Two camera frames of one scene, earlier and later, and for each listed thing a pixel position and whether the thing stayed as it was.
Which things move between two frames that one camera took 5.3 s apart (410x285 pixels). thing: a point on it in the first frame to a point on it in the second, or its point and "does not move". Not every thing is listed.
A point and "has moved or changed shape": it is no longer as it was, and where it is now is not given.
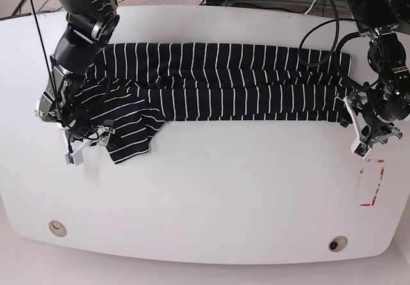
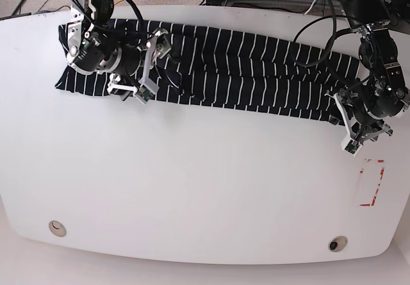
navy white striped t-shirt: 132,89 has moved or changed shape
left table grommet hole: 57,228 does not move
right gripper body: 370,131 to 362,125
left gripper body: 77,143 to 138,63
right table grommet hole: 337,243 does not move
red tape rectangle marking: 361,171 does not move
